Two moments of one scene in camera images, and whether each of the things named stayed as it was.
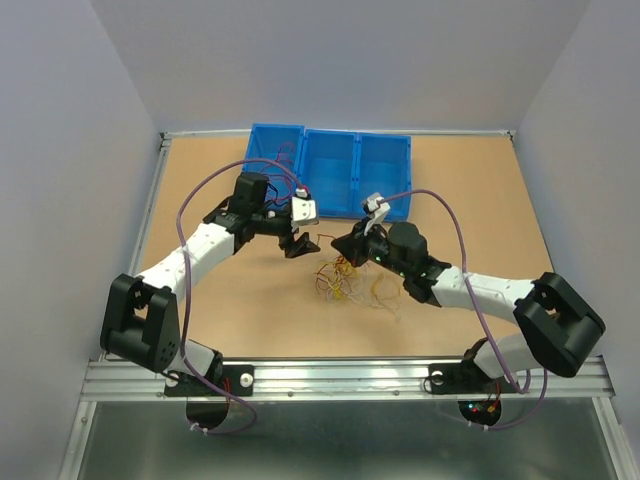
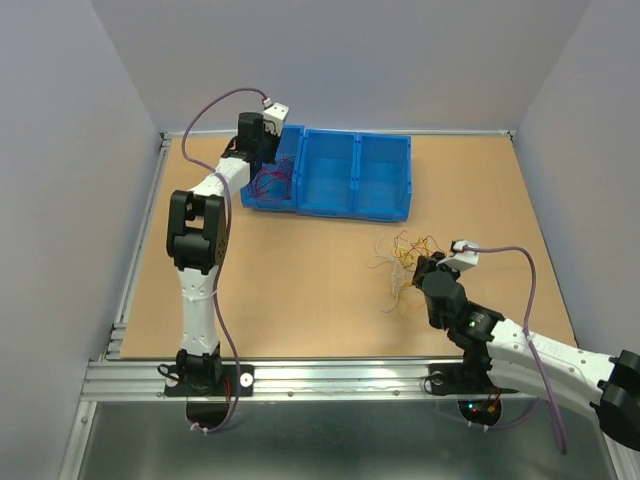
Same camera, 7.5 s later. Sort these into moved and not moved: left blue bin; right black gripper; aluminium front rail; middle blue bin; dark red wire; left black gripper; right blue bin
Moved: right black gripper; dark red wire; left black gripper
Not moved: aluminium front rail; middle blue bin; left blue bin; right blue bin
